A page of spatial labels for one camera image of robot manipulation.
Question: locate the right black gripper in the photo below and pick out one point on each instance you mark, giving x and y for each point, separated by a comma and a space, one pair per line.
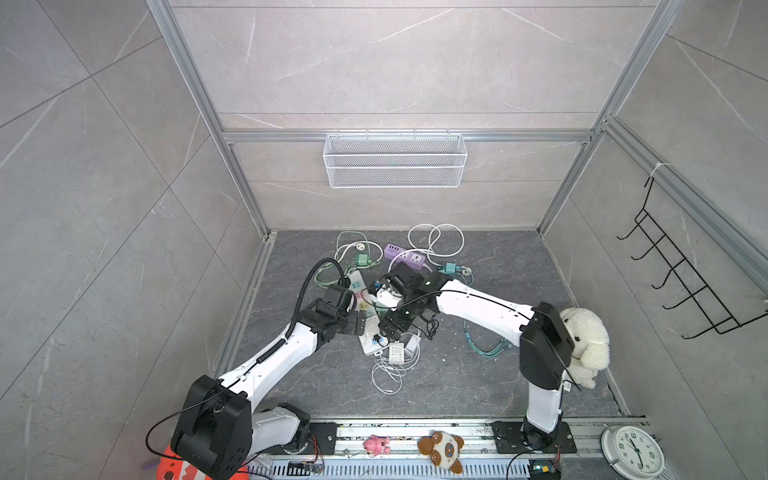
390, 317

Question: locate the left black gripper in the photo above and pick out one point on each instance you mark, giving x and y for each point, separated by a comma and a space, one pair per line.
352, 326

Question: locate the white pastel power strip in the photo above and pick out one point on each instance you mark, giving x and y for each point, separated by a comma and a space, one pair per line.
371, 341

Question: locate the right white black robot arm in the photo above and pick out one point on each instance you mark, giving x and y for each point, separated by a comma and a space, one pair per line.
539, 332

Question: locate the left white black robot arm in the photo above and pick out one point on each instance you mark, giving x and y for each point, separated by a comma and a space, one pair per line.
219, 430

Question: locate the purple power strip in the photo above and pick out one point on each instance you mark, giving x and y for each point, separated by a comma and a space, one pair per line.
414, 258

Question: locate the small pink plush toy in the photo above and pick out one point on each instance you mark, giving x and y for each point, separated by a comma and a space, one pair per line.
377, 445

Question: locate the brown white plush toy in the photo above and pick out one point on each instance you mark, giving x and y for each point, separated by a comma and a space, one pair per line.
443, 450

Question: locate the white plush dog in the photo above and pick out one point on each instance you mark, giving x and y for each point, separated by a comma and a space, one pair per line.
591, 352

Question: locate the red monster plush toy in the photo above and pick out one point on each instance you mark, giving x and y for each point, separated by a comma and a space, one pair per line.
170, 469

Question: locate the white analog clock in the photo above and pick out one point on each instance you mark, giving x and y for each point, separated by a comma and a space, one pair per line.
632, 452

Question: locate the white wire mesh basket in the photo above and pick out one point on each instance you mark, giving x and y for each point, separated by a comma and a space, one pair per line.
409, 160

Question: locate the black wall hook rack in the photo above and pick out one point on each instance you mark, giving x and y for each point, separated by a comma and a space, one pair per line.
677, 265

